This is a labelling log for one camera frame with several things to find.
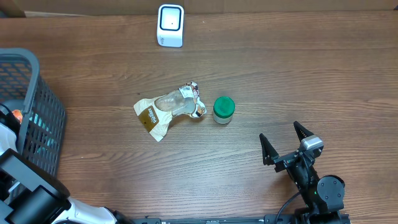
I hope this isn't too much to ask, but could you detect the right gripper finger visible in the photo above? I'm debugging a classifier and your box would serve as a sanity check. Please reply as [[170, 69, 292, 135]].
[[294, 121, 313, 141], [259, 133, 279, 166]]

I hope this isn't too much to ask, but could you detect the green lid jar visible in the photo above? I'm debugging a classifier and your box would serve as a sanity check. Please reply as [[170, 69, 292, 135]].
[[213, 96, 235, 124]]

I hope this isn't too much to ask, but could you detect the brown clear snack bag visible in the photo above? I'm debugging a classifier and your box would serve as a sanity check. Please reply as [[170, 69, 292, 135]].
[[134, 82, 206, 142]]

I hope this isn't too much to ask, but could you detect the teal tissue pack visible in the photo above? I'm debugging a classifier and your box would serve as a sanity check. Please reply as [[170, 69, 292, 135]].
[[29, 114, 55, 154]]

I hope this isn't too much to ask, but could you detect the orange snack packet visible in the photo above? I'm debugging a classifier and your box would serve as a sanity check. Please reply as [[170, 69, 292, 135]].
[[12, 110, 23, 124]]

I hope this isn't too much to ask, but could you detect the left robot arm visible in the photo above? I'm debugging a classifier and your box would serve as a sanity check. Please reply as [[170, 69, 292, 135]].
[[1, 146, 133, 223]]

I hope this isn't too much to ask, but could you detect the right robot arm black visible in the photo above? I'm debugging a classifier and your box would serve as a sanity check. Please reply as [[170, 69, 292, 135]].
[[259, 121, 351, 223]]

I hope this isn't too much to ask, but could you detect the white barcode scanner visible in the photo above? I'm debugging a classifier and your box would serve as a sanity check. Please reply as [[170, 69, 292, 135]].
[[157, 4, 185, 48]]

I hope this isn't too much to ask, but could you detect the grey plastic mesh basket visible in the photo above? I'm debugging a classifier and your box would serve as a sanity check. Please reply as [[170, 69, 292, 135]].
[[1, 48, 67, 178]]

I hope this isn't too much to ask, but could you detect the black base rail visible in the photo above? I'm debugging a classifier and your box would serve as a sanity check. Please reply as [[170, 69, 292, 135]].
[[131, 215, 351, 224]]

